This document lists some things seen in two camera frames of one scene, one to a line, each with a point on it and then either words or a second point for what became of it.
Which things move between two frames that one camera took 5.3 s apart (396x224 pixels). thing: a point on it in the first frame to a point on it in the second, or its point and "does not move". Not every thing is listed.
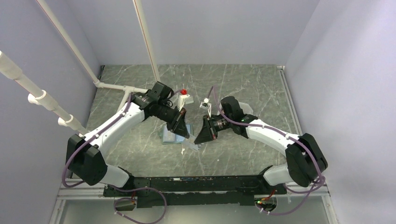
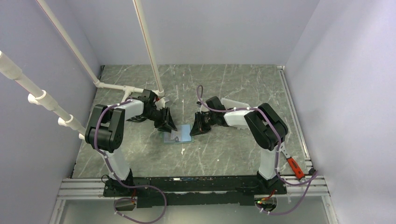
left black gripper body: (173, 125) to (161, 117)
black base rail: (153, 192) does not move
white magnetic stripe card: (186, 142) to (175, 133)
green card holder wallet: (169, 137) does not move
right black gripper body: (217, 124) to (204, 121)
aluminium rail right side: (317, 188) does not move
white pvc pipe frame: (38, 97) does not move
